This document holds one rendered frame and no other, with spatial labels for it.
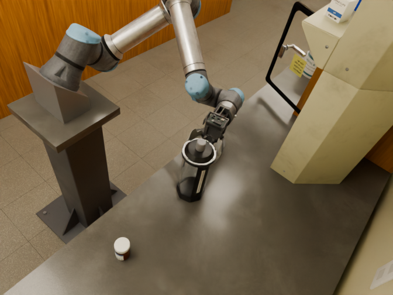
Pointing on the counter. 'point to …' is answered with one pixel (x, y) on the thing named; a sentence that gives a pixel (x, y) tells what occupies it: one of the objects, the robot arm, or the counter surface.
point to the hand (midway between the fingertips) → (198, 155)
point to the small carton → (341, 10)
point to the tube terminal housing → (345, 103)
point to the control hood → (323, 35)
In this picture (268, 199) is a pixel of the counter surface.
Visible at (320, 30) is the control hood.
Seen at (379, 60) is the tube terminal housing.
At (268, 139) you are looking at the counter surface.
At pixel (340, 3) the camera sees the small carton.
